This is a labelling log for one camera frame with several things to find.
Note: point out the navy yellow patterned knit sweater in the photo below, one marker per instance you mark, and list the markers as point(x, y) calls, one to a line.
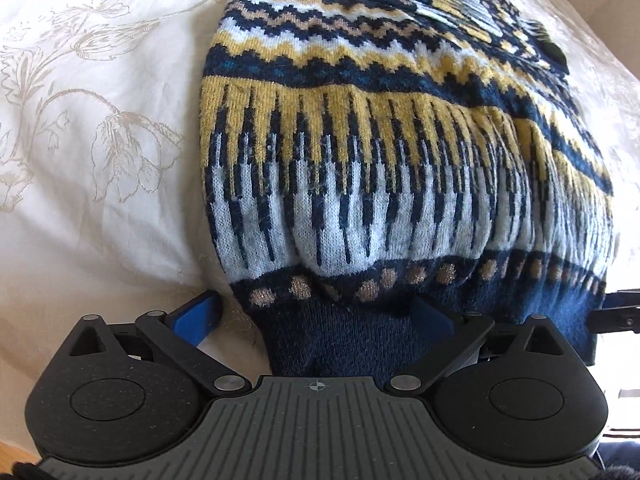
point(359, 154)

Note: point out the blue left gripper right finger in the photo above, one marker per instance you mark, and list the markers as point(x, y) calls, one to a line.
point(430, 325)

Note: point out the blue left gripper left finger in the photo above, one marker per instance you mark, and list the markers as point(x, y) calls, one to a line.
point(198, 318)

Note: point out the cream embroidered bedspread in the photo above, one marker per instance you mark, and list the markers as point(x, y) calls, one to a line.
point(102, 207)

